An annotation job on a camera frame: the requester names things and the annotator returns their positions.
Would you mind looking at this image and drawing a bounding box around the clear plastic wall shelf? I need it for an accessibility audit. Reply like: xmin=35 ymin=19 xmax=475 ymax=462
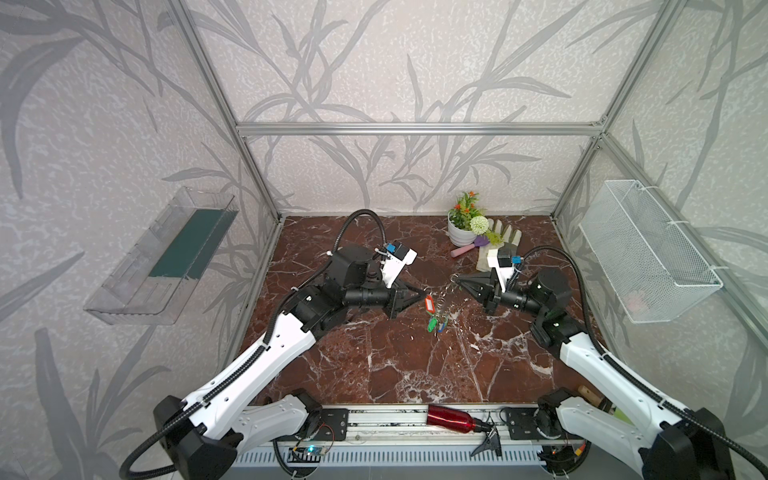
xmin=84 ymin=187 xmax=239 ymax=326

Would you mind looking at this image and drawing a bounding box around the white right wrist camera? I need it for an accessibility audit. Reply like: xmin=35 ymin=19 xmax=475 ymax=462
xmin=487 ymin=243 xmax=522 ymax=292

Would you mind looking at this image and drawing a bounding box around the red tag key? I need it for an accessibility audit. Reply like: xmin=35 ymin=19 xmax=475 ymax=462
xmin=424 ymin=295 xmax=435 ymax=314

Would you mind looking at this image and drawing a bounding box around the white wire mesh basket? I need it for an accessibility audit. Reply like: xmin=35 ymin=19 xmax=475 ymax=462
xmin=579 ymin=180 xmax=723 ymax=324

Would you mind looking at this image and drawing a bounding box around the red spray bottle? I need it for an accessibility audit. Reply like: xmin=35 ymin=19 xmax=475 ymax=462
xmin=426 ymin=404 xmax=493 ymax=434

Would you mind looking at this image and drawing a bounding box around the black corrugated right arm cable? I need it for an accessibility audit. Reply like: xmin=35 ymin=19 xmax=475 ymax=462
xmin=518 ymin=245 xmax=768 ymax=480

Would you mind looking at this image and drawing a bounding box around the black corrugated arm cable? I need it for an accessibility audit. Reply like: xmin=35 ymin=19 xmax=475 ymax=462
xmin=518 ymin=245 xmax=768 ymax=480
xmin=118 ymin=208 xmax=388 ymax=480

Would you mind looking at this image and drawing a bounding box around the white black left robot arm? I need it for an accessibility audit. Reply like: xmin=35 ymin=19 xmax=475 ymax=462
xmin=154 ymin=241 xmax=426 ymax=479

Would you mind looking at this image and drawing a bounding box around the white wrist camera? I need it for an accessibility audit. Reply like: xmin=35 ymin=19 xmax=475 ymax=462
xmin=487 ymin=243 xmax=522 ymax=292
xmin=381 ymin=241 xmax=417 ymax=288

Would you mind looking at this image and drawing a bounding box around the green garden trowel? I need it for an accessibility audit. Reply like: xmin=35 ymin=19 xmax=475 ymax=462
xmin=577 ymin=385 xmax=632 ymax=424

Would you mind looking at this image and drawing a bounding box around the white flower pot with plant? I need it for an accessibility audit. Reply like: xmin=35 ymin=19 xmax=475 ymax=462
xmin=448 ymin=191 xmax=489 ymax=247

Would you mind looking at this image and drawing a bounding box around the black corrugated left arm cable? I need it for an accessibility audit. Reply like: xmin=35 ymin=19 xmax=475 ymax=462
xmin=118 ymin=208 xmax=388 ymax=480

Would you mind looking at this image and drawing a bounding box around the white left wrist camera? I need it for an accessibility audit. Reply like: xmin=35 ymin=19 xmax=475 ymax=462
xmin=381 ymin=241 xmax=417 ymax=288

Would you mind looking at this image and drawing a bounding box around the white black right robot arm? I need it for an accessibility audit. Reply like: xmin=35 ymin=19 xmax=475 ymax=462
xmin=454 ymin=268 xmax=735 ymax=479

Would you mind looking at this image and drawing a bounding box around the beige grey garden glove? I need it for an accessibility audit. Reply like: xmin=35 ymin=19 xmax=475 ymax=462
xmin=476 ymin=219 xmax=522 ymax=272

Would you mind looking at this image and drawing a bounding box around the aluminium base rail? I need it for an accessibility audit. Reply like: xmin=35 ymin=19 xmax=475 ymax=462
xmin=172 ymin=403 xmax=577 ymax=466

